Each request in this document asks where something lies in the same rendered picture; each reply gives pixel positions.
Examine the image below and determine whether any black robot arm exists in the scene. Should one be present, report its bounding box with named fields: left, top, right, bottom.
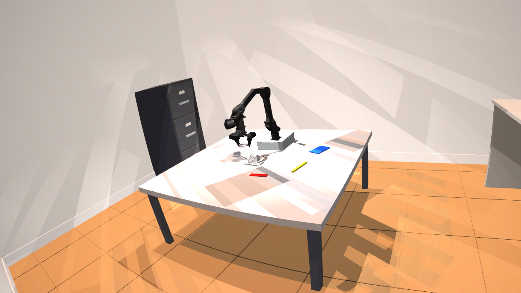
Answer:
left=224, top=87, right=281, bottom=140

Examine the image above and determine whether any blue flat rectangular plate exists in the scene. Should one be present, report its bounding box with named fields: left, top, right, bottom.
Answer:
left=309, top=146, right=330, bottom=154

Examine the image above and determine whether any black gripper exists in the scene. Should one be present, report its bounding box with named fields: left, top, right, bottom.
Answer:
left=229, top=125, right=256, bottom=147

